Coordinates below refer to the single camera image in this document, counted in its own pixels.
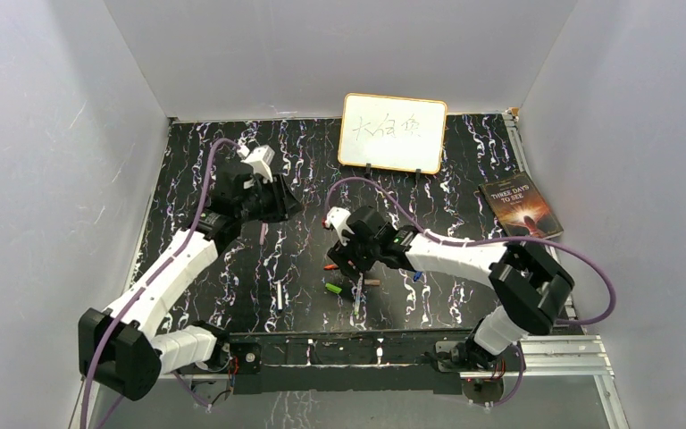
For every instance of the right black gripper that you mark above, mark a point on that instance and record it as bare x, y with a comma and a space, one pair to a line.
342, 254

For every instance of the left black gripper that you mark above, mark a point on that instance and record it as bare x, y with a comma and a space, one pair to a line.
285, 206

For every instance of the green white pen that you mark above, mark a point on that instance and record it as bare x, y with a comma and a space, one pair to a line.
358, 294

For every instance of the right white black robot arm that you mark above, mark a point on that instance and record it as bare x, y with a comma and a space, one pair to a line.
531, 286

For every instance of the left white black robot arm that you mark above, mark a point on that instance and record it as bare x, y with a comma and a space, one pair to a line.
120, 347

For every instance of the dark paperback book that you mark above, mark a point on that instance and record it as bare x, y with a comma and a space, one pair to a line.
520, 207

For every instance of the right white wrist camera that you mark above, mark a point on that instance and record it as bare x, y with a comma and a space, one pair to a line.
336, 220

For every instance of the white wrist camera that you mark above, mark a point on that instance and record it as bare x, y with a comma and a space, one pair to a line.
259, 159
336, 220

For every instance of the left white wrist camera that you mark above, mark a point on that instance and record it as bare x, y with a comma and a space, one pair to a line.
259, 159

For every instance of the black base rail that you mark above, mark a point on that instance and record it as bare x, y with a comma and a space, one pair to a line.
390, 360

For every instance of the white board yellow frame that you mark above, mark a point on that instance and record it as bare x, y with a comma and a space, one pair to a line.
392, 133

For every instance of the aluminium frame rail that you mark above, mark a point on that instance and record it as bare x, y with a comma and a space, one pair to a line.
556, 355

